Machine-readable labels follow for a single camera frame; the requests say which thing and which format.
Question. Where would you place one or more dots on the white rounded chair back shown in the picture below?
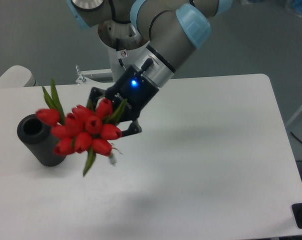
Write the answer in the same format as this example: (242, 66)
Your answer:
(17, 76)

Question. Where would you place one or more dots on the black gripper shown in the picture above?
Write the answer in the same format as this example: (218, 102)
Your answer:
(133, 87)

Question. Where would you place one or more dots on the red tulip bouquet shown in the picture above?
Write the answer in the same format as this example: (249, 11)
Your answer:
(85, 129)

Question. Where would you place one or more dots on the white pedestal base frame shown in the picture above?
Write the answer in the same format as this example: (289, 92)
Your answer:
(93, 76)

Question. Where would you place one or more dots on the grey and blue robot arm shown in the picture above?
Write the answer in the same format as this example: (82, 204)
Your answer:
(174, 29)

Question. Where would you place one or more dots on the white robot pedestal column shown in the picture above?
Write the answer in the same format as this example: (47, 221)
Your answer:
(123, 42)

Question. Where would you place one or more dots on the dark grey cylindrical vase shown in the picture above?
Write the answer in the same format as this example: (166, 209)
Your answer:
(37, 137)

